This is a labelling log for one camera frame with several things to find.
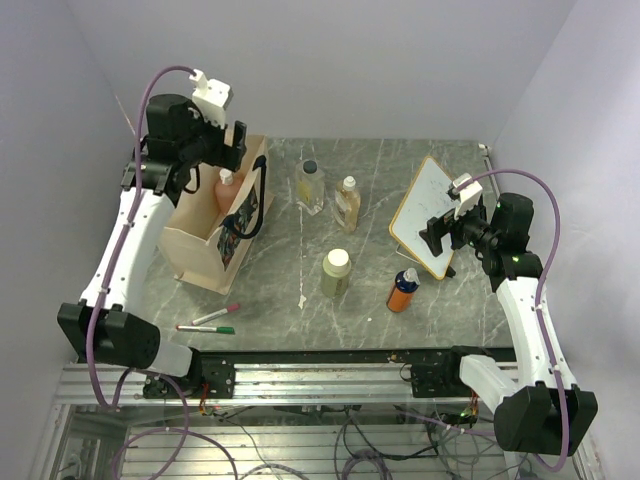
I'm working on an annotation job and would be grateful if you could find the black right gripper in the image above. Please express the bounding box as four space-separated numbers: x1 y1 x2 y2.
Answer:
419 197 499 256

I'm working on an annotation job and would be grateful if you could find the pink liquid bottle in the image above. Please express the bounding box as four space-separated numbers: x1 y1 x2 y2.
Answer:
214 169 244 216

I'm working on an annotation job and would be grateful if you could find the clear square bottle black cap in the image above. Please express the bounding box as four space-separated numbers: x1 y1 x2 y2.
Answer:
295 160 325 216

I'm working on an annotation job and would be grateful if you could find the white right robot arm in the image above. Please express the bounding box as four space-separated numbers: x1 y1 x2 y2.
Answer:
419 193 598 456

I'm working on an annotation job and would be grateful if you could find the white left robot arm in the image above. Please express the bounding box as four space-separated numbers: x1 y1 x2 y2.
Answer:
57 86 246 397

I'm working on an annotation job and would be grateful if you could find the beige canvas tote bag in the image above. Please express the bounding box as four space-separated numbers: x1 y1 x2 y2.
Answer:
158 135 274 294

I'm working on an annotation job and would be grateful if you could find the yellow-framed small whiteboard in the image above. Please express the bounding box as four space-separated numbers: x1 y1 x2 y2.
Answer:
389 156 455 280

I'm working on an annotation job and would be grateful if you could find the orange blue pump bottle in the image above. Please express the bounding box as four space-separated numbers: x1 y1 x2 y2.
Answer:
386 267 420 313

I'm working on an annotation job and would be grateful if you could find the amber liquid bottle white cap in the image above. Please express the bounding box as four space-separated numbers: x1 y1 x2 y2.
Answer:
334 176 361 233

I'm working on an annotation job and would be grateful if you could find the pale green bottle cream cap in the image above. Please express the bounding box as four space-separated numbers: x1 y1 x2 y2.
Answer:
321 248 351 298

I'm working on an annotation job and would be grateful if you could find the red-capped white marker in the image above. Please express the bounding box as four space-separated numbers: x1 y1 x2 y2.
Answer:
191 303 240 326

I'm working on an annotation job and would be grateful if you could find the green-capped white marker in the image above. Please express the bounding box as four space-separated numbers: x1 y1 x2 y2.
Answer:
176 325 235 335

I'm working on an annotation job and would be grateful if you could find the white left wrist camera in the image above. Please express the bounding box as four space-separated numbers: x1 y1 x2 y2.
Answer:
189 69 233 129

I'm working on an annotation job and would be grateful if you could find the aluminium mounting rail frame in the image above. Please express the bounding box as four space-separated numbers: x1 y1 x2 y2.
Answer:
29 349 601 480

